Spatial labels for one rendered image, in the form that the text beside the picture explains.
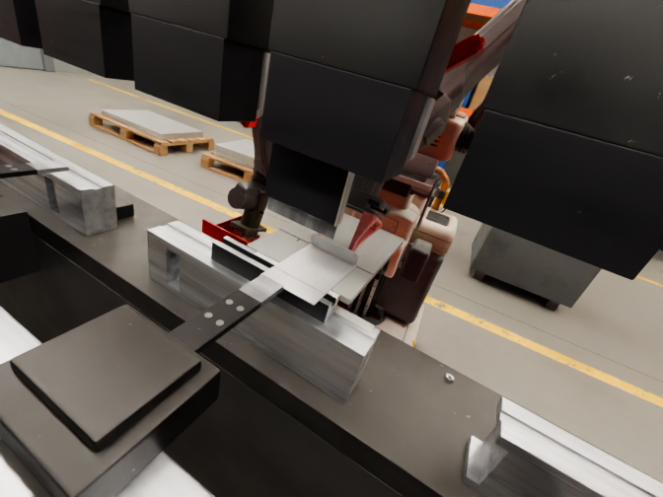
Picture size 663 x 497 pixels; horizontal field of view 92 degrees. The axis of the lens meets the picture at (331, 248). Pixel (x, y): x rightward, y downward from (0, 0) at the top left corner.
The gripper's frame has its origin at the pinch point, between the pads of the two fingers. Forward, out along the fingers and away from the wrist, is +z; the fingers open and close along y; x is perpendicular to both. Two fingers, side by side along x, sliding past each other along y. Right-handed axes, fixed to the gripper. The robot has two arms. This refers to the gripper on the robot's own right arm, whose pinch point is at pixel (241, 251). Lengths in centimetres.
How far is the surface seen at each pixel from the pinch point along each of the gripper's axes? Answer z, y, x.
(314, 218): -28, 44, 38
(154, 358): -17, 63, 38
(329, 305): -19, 43, 44
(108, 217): -9.3, 38.0, -5.8
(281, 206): -28, 44, 33
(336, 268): -21, 35, 41
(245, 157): -6, -210, -173
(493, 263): -8, -213, 91
